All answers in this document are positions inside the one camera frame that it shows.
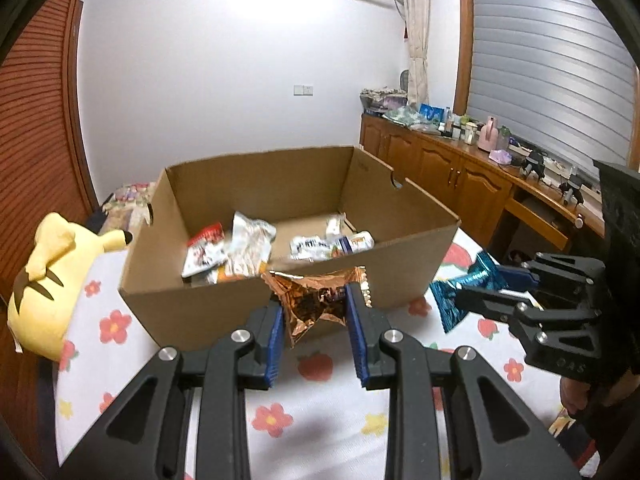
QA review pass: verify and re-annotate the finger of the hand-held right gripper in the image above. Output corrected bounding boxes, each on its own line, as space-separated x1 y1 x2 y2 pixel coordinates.
497 252 608 307
455 285 601 341

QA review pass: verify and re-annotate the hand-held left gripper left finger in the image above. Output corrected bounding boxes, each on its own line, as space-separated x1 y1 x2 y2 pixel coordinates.
60 302 286 480

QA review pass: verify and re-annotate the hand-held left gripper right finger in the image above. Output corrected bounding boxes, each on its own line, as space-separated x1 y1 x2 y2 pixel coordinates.
344 281 581 480

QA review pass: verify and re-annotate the teal foil snack packet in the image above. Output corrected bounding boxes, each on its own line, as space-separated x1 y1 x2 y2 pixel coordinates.
429 251 508 333

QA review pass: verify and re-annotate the copper foil snack packet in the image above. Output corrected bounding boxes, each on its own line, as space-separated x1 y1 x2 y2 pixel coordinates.
261 266 370 350

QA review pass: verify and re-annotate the brown cardboard box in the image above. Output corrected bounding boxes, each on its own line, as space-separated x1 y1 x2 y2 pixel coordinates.
119 146 461 353

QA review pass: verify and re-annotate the person's right hand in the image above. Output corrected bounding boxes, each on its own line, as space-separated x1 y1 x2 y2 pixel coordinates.
559 376 593 413

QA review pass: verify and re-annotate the floral strawberry tablecloth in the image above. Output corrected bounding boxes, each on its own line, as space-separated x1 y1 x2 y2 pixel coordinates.
55 230 591 480

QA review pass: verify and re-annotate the orange snack packet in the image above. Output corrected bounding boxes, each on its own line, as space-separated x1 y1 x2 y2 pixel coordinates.
207 257 268 283

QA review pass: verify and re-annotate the white blue orange packet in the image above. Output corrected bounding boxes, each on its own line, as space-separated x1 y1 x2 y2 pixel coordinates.
330 231 375 257

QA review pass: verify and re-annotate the white black printed packet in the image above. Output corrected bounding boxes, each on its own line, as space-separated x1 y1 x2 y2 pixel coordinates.
289 235 333 261

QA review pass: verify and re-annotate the black robot figurine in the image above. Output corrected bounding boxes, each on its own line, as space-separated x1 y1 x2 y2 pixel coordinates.
559 175 587 206
520 150 547 181

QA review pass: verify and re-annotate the white crumpled snack packet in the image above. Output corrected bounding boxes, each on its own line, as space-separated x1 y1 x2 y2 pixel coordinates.
227 211 277 266

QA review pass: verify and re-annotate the red white snack packet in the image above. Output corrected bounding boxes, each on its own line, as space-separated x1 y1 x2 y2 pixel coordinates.
181 222 226 278

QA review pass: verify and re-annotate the wooden cabinet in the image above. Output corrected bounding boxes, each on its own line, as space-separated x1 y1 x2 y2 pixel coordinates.
359 112 608 261

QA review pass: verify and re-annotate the pink bottle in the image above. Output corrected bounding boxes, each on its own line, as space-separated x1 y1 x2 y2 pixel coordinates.
477 116 499 152

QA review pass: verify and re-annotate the group of small bottles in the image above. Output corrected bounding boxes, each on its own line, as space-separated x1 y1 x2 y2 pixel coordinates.
440 106 478 146

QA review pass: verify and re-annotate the person's printed clothing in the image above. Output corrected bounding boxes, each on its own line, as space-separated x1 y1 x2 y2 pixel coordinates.
550 407 601 480

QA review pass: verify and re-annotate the colourful printed cloth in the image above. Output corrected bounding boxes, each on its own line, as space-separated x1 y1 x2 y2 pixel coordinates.
100 182 157 233

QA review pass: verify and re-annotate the grey window blind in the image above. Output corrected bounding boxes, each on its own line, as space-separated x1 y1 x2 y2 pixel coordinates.
470 0 640 166

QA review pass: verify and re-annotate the yellow plush toy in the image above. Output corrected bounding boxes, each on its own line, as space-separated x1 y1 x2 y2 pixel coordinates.
7 212 133 361

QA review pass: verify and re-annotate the beige curtain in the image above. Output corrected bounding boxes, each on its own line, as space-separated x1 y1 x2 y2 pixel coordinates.
402 0 431 106

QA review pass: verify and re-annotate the wooden slatted door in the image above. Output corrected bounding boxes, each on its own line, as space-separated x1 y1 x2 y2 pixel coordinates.
0 0 101 306

